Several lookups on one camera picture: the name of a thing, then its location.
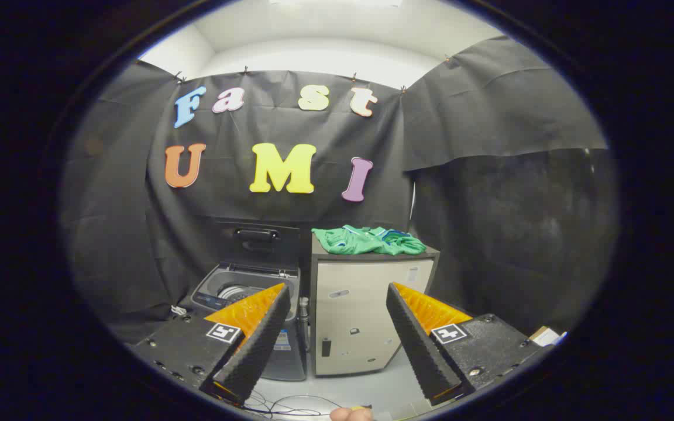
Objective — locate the green polo shirt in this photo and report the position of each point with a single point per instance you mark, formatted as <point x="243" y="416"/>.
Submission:
<point x="372" y="241"/>

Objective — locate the black backdrop cloth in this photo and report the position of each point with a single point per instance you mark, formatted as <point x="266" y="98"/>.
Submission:
<point x="477" y="117"/>

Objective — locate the dark washing machine lid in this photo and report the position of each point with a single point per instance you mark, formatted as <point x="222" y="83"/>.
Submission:
<point x="258" y="248"/>

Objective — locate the grey washing machine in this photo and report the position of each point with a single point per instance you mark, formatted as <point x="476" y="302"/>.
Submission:
<point x="211" y="289"/>

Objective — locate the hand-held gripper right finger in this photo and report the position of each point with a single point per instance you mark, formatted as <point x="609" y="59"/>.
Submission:
<point x="416" y="345"/>

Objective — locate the white paper box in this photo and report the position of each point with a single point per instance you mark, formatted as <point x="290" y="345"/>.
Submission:
<point x="544" y="336"/>

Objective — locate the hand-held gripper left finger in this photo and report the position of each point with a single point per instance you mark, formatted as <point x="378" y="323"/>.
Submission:
<point x="261" y="345"/>

